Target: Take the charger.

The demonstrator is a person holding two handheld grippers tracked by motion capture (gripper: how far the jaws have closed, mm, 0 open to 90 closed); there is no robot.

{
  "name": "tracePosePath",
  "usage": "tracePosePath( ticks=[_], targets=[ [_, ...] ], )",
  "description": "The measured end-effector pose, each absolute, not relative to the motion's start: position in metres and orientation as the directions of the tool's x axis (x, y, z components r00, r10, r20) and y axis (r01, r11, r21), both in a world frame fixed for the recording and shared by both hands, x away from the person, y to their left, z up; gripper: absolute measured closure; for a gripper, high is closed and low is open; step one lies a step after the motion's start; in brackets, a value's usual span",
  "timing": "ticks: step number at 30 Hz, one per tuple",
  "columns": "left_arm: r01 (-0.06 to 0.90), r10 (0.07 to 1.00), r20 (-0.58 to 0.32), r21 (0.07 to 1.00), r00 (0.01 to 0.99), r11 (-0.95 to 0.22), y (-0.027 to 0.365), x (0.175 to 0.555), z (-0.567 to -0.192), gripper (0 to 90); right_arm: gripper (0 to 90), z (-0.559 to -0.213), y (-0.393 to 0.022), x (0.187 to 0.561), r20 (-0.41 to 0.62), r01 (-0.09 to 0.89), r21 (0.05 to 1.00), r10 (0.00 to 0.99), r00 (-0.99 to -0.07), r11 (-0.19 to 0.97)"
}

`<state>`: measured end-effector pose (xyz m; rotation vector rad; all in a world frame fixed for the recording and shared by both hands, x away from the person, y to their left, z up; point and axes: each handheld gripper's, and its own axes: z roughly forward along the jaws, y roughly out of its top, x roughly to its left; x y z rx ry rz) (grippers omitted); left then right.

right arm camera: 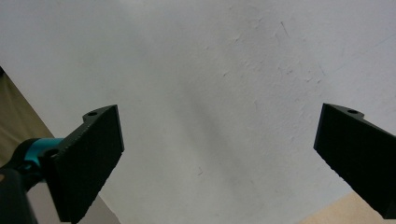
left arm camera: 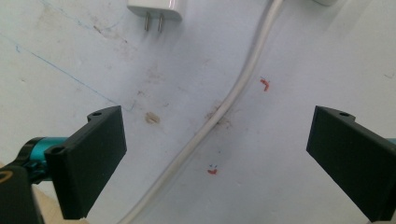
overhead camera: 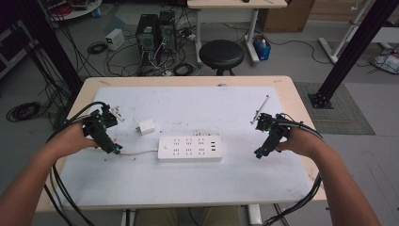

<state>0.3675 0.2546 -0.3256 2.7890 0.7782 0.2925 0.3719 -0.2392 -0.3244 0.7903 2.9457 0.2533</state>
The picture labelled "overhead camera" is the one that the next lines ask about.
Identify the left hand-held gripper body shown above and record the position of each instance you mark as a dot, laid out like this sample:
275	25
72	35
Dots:
105	119

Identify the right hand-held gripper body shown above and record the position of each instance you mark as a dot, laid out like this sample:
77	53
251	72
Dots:
272	125

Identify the person's right hand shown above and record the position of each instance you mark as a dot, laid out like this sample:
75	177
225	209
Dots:
300	142

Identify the person's left hand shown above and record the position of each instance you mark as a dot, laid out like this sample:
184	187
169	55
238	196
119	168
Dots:
72	139

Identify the white charger plug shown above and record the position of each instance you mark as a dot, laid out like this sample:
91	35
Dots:
146	126

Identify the white table leg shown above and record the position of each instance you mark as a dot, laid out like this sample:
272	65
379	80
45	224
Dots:
128	217
254	216

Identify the grey floor mat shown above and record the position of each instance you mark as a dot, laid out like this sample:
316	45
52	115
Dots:
342	113

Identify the white power strip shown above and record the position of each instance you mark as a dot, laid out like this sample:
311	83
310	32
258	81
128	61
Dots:
189	149

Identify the white power supply box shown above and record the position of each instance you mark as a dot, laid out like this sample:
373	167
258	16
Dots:
114	39

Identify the white table mat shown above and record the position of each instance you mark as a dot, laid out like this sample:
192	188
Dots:
188	185

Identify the black round stool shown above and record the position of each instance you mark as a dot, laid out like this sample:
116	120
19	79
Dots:
221	54

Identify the black computer tower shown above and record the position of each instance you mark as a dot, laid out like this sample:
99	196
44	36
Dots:
147	37

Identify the dark grey computer tower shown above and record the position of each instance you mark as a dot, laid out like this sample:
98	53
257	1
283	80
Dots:
167	29

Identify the white metal stand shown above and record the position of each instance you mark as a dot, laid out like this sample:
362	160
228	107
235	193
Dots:
342	40

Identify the cardboard box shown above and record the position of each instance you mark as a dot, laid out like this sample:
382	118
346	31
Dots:
288	15

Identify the round white table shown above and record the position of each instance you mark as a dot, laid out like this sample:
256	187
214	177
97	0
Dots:
78	9

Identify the white-legged wooden desk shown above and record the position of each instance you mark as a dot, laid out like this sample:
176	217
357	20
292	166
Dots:
235	3

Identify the black metal post with base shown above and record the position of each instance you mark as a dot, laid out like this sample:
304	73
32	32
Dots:
354	44

